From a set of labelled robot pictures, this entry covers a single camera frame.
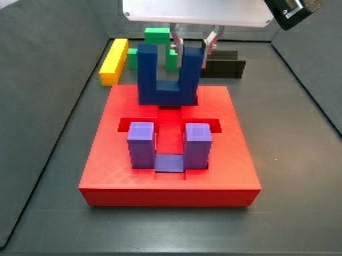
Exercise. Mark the blue U-shaped block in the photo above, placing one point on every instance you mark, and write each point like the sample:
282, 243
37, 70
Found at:
169, 93

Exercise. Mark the yellow long bar block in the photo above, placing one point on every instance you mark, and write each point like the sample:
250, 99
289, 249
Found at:
114, 62

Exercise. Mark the purple U-shaped block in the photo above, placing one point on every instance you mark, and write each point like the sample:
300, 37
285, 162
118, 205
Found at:
167, 148

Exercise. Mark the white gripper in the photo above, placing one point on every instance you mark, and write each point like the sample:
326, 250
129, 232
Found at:
240, 13

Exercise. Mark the green arch-shaped block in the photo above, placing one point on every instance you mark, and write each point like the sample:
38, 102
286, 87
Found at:
155, 36

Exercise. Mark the black angle bracket fixture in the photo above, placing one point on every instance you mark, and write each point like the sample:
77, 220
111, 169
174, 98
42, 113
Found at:
224, 65

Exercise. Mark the red base block with slots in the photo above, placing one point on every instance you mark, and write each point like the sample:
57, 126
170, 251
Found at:
226, 183

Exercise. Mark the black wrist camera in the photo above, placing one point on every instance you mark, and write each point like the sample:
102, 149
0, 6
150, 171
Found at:
290, 12

